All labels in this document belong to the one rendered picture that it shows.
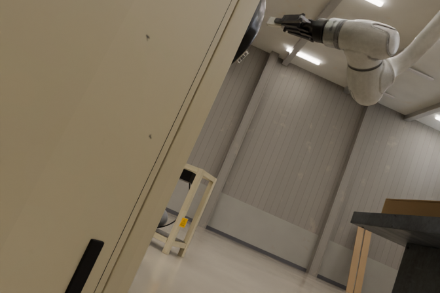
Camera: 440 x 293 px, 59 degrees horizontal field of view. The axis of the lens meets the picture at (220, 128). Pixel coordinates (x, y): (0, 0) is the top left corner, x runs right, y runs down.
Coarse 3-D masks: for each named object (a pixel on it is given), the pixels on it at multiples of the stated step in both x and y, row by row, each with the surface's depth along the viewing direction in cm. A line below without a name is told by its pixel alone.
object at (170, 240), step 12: (192, 168) 357; (192, 180) 368; (216, 180) 382; (192, 192) 348; (204, 192) 377; (204, 204) 374; (180, 216) 344; (156, 228) 376; (192, 228) 368; (168, 240) 340; (180, 240) 362; (168, 252) 339; (180, 252) 364
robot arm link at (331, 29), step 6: (336, 18) 118; (330, 24) 117; (336, 24) 116; (324, 30) 118; (330, 30) 116; (336, 30) 115; (324, 36) 118; (330, 36) 117; (336, 36) 115; (324, 42) 119; (330, 42) 118; (336, 42) 116; (336, 48) 120
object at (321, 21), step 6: (324, 18) 122; (306, 24) 122; (312, 24) 121; (318, 24) 120; (324, 24) 119; (312, 30) 121; (318, 30) 120; (312, 36) 122; (318, 36) 120; (318, 42) 123
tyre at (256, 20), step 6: (264, 0) 148; (258, 6) 144; (264, 6) 148; (258, 12) 144; (264, 12) 149; (252, 18) 142; (258, 18) 145; (252, 24) 143; (258, 24) 146; (246, 30) 142; (252, 30) 144; (258, 30) 147; (246, 36) 143; (252, 36) 145; (246, 42) 144; (240, 48) 144; (246, 48) 147; (240, 54) 147; (234, 60) 148
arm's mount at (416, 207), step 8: (392, 200) 120; (400, 200) 116; (408, 200) 112; (416, 200) 108; (424, 200) 105; (432, 200) 102; (384, 208) 123; (392, 208) 118; (400, 208) 114; (408, 208) 111; (416, 208) 107; (424, 208) 103; (432, 208) 100
